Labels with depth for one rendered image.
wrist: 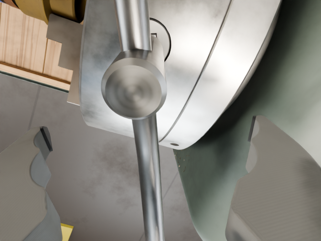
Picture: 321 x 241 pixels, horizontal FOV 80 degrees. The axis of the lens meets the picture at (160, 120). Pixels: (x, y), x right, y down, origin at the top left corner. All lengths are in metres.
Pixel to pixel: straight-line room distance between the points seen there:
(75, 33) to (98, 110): 0.13
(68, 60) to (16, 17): 0.29
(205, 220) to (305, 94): 0.16
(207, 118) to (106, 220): 1.93
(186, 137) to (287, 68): 0.11
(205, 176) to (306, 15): 0.18
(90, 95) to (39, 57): 0.39
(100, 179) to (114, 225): 0.53
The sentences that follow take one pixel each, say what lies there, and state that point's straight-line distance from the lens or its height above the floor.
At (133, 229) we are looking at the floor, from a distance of 2.12.
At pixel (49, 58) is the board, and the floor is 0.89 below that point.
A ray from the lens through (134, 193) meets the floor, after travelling 1.82.
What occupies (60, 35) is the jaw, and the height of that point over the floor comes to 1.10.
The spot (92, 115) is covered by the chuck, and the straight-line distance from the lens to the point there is 0.20.
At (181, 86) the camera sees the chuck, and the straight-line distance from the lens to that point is 0.16.
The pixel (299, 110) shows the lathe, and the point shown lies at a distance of 0.19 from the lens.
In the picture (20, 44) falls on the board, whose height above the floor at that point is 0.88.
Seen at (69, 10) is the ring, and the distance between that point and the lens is 0.29.
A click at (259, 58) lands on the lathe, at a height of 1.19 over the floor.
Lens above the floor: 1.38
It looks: 69 degrees down
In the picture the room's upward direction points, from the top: 168 degrees clockwise
